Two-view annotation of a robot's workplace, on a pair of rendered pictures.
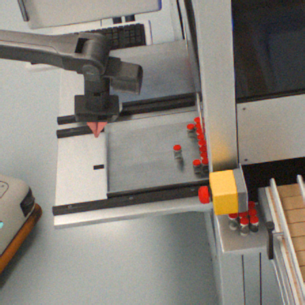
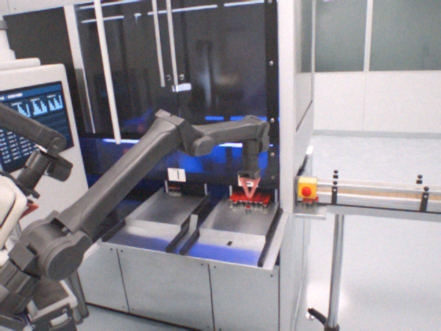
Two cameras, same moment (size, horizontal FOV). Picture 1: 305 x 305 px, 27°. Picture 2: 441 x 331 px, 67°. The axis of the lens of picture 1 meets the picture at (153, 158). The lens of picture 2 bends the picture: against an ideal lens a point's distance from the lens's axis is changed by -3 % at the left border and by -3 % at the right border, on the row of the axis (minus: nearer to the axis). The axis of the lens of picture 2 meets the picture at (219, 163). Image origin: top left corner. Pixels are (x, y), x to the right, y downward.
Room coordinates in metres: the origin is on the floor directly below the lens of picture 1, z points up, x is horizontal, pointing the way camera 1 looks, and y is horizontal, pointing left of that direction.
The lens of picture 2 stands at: (0.89, 1.20, 1.58)
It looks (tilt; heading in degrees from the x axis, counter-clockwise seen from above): 19 degrees down; 287
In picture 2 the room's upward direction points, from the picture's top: 4 degrees counter-clockwise
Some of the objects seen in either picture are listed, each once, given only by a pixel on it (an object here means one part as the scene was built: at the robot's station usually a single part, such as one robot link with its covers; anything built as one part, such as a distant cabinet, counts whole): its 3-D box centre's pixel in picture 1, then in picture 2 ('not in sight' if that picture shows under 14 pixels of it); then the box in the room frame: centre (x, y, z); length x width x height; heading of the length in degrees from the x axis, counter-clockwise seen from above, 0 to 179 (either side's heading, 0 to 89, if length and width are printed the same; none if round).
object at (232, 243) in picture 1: (248, 229); (311, 209); (0.92, -0.19, 0.87); 0.14 x 0.13 x 0.02; 87
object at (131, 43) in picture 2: not in sight; (127, 69); (1.72, -0.18, 1.50); 0.47 x 0.01 x 0.59; 177
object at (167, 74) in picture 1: (159, 73); (171, 207); (1.53, -0.06, 0.90); 0.34 x 0.26 x 0.04; 87
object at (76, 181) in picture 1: (141, 120); (200, 224); (1.37, 0.01, 0.87); 0.70 x 0.48 x 0.02; 177
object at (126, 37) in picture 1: (87, 42); (80, 239); (1.88, 0.15, 0.82); 0.40 x 0.14 x 0.02; 87
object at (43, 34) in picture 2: not in sight; (38, 74); (2.26, -0.21, 1.50); 0.49 x 0.01 x 0.59; 177
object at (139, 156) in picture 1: (169, 152); (243, 214); (1.19, -0.05, 0.90); 0.34 x 0.26 x 0.04; 87
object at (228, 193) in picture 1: (227, 192); (307, 187); (0.94, -0.15, 0.99); 0.08 x 0.07 x 0.07; 87
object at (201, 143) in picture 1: (202, 145); (248, 204); (1.19, -0.13, 0.90); 0.18 x 0.02 x 0.05; 177
